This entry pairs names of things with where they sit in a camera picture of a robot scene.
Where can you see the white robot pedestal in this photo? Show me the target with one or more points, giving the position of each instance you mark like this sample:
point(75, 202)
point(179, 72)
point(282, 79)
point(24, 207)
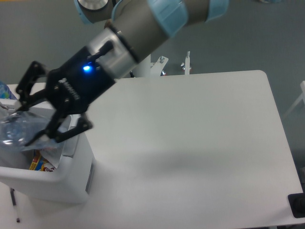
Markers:
point(143, 69)

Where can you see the crushed clear plastic bottle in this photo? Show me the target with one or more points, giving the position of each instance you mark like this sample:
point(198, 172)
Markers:
point(19, 128)

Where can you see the blue water bottle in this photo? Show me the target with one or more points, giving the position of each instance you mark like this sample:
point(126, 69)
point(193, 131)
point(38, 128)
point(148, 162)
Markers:
point(5, 92)

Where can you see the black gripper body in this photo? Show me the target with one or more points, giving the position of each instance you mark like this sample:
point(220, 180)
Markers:
point(79, 80)

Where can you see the black device at table edge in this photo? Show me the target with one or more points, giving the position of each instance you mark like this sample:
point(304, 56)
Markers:
point(297, 204)

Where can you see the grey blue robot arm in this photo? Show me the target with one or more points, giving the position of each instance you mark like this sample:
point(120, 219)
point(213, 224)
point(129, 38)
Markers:
point(138, 28)

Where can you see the black pen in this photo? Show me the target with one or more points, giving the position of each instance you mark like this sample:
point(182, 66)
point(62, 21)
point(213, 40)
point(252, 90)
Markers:
point(14, 203)

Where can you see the white frame at right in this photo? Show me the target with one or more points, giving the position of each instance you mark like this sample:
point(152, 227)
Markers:
point(300, 99)

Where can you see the colourful snack package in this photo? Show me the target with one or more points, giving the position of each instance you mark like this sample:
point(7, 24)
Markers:
point(39, 163)

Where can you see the clear plastic wrapper bag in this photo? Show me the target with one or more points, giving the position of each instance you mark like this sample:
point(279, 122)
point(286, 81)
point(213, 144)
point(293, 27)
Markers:
point(52, 153)

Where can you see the white trash can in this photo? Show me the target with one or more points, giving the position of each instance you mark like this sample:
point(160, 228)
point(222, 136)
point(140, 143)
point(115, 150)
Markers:
point(71, 180)

